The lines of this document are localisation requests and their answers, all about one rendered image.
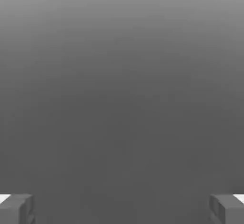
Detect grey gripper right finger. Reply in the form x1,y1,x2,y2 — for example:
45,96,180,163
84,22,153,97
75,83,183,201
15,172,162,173
208,193,244,224

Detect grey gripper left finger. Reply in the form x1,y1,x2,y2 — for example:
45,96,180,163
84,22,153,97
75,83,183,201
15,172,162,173
0,193,36,224

